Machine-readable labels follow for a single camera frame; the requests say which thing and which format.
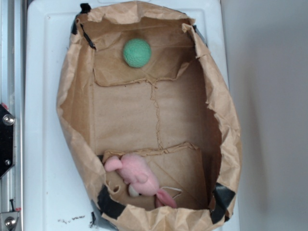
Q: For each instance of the green foam ball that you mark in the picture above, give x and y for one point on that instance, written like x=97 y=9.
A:
x=137 y=52

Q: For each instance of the brown paper bag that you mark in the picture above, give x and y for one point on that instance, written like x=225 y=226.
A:
x=176 y=112

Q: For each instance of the pink plush pig toy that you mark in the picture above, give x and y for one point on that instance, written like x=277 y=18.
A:
x=140 y=179

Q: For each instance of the white plastic tray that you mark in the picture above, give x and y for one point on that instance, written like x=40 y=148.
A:
x=55 y=197

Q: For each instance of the black metal bracket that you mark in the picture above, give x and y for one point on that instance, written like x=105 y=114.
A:
x=7 y=148

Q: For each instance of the aluminium frame rail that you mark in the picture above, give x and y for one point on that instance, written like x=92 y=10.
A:
x=12 y=95

